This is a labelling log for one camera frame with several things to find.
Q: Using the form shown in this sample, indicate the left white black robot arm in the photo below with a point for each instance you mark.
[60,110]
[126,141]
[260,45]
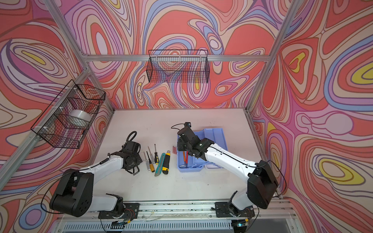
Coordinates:
[74,193]

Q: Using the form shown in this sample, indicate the aluminium mounting rail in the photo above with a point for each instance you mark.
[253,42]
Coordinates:
[204,209]

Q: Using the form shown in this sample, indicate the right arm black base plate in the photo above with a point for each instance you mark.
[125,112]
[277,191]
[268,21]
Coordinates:
[226,209]

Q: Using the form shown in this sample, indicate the black wire basket back wall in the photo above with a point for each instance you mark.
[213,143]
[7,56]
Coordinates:
[178,66]

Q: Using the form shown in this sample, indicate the grey duct tape roll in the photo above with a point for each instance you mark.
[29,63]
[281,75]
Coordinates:
[80,115]

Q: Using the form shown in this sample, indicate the black wire basket wall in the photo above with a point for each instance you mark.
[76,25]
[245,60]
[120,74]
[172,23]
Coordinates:
[178,66]
[63,131]

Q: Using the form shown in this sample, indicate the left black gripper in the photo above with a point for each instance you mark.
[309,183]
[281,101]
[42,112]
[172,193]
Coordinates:
[139,160]

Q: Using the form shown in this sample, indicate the red handled pliers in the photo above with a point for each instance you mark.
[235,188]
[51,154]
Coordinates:
[185,158]

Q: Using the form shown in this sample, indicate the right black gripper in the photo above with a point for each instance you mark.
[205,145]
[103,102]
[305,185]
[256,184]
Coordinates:
[180,147]

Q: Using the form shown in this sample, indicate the white blue plastic tool box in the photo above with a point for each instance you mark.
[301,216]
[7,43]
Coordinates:
[197,164]

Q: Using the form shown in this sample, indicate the black wire basket left wall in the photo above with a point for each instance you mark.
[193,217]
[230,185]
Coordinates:
[63,131]

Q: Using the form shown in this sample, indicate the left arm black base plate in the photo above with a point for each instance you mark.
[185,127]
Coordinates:
[126,211]

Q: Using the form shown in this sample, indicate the yellow black utility knife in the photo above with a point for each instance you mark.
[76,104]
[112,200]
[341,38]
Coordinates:
[166,162]

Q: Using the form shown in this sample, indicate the black yellow small screwdriver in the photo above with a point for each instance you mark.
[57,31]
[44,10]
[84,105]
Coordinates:
[156,158]

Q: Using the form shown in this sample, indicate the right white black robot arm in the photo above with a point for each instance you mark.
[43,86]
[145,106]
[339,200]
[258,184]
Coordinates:
[261,183]

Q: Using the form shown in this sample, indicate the small silver screwdriver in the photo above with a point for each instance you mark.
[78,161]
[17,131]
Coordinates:
[147,162]

